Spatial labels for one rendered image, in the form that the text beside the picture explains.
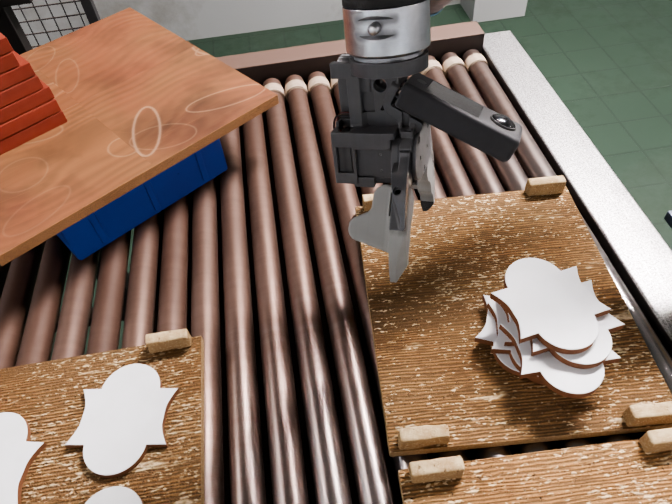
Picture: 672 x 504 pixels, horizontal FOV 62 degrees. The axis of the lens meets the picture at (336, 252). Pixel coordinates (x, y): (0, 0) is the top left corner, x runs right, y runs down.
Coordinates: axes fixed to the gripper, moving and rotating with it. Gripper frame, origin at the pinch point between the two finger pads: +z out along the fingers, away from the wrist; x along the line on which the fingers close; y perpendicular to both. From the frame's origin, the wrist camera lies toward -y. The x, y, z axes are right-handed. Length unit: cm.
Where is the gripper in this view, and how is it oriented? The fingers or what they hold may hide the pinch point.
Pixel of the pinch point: (418, 245)
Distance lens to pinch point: 60.3
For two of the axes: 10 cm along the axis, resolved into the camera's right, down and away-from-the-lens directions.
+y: -9.4, -0.9, 3.4
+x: -3.3, 5.3, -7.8
